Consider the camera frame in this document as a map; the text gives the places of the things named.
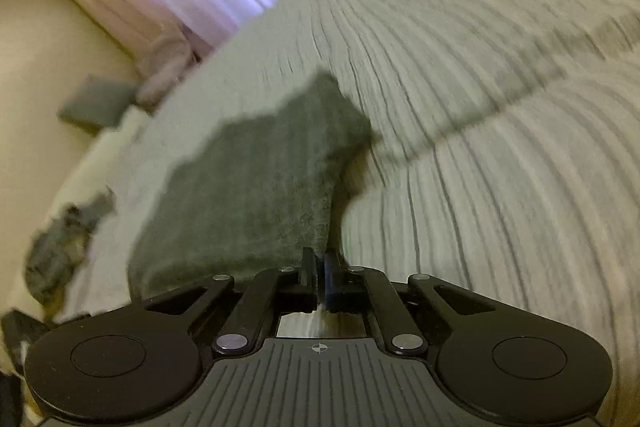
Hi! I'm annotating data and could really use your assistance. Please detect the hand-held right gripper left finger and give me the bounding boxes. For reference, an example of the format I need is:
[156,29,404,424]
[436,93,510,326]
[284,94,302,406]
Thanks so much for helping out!
[134,249,319,356]

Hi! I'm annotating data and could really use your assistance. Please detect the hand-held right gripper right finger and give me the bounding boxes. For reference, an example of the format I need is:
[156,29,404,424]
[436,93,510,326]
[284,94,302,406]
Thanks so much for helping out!
[324,251,507,356]

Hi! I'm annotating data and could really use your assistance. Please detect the grey fuzzy garment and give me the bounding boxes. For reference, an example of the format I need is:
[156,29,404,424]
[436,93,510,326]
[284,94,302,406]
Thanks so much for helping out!
[127,72,374,304]

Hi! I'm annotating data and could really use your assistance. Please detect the white ribbed bed blanket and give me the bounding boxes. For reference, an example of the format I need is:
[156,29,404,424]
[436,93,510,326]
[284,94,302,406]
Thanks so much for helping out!
[55,0,640,418]

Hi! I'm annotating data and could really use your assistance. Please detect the white bed sheet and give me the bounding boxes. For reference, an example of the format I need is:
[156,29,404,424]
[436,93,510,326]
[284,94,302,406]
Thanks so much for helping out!
[10,107,156,323]

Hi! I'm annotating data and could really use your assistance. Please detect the dark crumpled cloth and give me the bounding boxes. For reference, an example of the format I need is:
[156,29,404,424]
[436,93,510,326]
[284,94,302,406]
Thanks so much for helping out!
[22,188,117,310]

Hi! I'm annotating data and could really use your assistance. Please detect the grey flat object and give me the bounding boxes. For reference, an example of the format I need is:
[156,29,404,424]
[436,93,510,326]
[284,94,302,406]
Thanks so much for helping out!
[56,74,138,134]

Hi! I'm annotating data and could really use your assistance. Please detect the black angular object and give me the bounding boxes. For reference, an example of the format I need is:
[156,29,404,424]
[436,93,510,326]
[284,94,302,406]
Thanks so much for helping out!
[0,309,51,378]

